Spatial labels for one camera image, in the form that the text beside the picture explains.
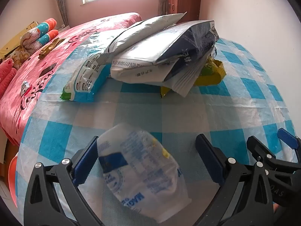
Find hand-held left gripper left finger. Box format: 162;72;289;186
24;135;111;226

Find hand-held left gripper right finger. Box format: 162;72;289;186
195;134;283;226

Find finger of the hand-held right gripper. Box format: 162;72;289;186
277;128;296;150
246;135;277;163

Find white milk pouch blue print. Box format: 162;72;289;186
96;122;192;224

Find yellow green snack packet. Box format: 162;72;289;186
194;52;227;86

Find grey wet wipes pack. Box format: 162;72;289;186
103;12;187;54

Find orange stool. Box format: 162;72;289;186
7;155;20;208

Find blue checked tablecloth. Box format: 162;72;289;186
15;32;297;226

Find white blue plastic packet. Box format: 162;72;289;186
61;34;125;102

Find small silver wrapper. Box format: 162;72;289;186
21;81;31;96

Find black phone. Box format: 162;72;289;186
39;63;57;77

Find pink folded blankets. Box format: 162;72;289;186
0;68;17;88

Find brown cloth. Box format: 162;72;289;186
39;38;65;59

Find floral pillow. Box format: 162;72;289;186
6;47;31;69

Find pink script pillow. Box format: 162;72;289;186
0;59;14;73

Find bed with pink sheet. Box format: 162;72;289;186
0;12;143;146

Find wooden wardrobe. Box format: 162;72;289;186
165;0;203;24

